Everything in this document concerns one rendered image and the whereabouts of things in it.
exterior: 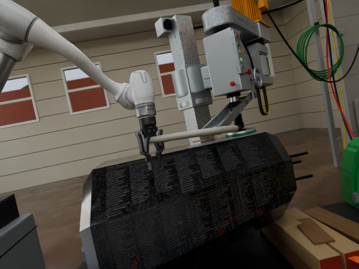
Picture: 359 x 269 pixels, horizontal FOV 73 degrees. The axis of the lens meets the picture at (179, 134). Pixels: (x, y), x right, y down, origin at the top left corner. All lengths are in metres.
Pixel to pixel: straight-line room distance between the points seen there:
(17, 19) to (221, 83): 1.20
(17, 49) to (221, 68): 1.17
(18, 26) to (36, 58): 7.61
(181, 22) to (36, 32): 1.72
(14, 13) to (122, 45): 7.16
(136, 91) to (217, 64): 0.82
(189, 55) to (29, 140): 6.79
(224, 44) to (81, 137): 6.74
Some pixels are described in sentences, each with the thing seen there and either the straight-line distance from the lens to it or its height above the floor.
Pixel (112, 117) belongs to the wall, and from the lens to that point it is 7.85.
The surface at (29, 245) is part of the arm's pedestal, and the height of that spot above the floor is 0.70.
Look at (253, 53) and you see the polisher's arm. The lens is 2.15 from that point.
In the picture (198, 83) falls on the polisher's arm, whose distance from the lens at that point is 2.39.
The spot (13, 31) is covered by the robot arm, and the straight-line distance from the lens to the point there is 1.12.
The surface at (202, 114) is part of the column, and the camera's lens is 2.44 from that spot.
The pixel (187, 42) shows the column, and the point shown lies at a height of 1.78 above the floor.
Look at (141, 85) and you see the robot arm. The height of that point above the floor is 1.23.
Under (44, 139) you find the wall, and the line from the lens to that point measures 8.40.
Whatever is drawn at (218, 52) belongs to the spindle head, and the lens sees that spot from 1.78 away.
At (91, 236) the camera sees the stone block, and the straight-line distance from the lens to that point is 1.41.
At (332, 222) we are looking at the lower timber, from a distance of 2.14.
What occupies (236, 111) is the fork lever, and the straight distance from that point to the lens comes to 1.66.
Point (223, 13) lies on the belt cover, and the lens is 1.81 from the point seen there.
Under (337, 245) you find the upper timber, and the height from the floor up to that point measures 0.25.
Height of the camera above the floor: 1.04
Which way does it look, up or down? 3 degrees down
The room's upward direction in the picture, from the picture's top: 11 degrees counter-clockwise
